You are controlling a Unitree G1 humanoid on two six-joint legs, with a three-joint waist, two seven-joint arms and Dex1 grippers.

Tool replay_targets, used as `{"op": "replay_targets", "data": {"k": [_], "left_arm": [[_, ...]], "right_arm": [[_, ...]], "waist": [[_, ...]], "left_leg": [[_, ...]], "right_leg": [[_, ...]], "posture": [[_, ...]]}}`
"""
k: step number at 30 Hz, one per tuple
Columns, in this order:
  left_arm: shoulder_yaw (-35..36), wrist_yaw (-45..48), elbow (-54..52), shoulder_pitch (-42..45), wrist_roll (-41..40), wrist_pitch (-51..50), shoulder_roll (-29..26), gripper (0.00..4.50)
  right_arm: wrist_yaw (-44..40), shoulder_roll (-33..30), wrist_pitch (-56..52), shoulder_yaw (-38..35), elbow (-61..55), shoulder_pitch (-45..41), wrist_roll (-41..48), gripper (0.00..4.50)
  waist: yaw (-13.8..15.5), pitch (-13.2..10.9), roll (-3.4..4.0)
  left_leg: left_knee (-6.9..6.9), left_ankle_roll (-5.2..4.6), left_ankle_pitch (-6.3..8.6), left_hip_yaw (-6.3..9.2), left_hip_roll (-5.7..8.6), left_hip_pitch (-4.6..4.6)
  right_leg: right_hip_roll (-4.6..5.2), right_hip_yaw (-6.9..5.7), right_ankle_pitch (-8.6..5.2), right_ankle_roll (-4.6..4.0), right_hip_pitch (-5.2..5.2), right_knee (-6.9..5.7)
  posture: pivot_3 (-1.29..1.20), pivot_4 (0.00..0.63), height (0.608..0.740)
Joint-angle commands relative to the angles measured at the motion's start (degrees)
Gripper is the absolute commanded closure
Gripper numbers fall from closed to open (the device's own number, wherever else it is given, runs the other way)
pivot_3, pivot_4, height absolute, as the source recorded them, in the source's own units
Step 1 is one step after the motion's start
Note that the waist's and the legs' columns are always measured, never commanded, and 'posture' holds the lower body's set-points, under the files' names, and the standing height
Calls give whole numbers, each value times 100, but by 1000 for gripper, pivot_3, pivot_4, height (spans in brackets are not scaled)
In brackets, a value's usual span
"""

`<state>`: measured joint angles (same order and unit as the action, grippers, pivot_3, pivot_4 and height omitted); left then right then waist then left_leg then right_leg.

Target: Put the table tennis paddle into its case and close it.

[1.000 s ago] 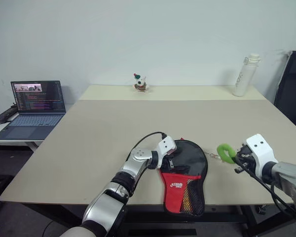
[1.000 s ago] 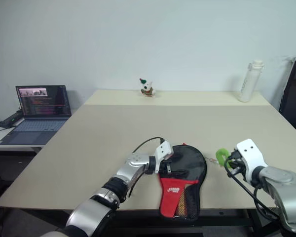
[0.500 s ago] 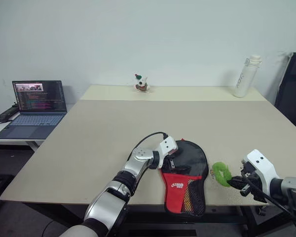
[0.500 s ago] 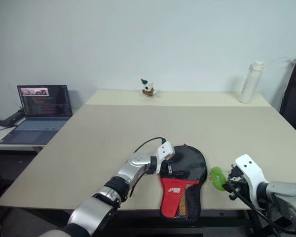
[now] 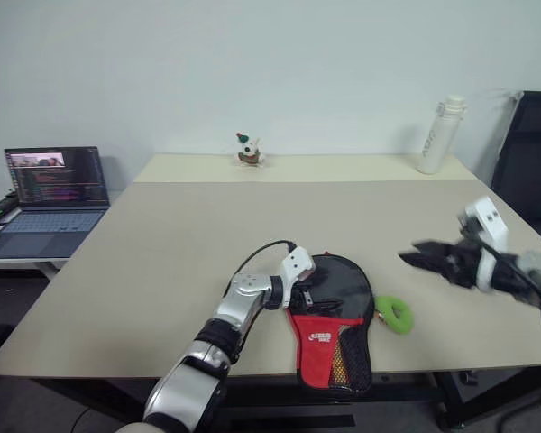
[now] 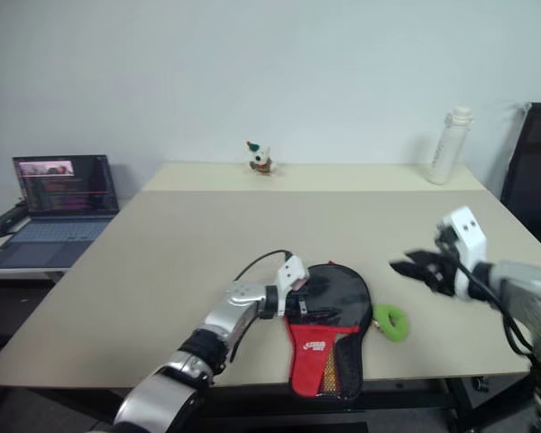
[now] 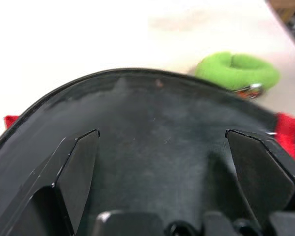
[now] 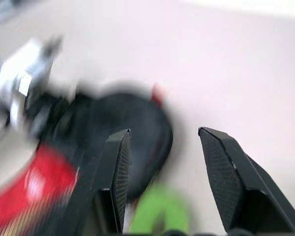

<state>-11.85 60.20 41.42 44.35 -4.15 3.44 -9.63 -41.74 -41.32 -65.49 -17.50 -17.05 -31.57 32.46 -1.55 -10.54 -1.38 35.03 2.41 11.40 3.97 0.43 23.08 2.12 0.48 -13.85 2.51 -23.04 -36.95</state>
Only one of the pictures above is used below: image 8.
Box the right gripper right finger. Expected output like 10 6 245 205
198 126 295 236

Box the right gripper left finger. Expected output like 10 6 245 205
71 128 133 236

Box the black red paddle case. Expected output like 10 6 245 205
0 82 174 236

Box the green ring zipper charm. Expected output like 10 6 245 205
132 183 190 235

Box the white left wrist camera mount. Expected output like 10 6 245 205
0 36 62 128

